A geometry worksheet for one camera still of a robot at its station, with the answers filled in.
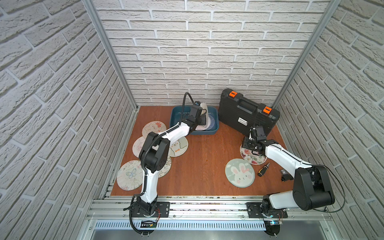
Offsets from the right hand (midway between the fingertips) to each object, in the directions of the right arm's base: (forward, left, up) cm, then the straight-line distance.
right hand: (247, 142), depth 92 cm
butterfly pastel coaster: (-14, +72, -6) cm, 74 cm away
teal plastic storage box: (+29, +48, -6) cm, 56 cm away
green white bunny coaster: (-16, +8, -7) cm, 19 cm away
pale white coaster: (+26, +26, +8) cm, 38 cm away
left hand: (+18, +25, +9) cm, 32 cm away
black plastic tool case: (+13, +3, +13) cm, 19 cm away
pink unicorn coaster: (+20, +22, -5) cm, 31 cm away
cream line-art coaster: (-13, +52, -7) cm, 54 cm away
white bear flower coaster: (+2, +44, -6) cm, 45 cm away
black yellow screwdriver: (-16, -5, -5) cm, 18 cm away
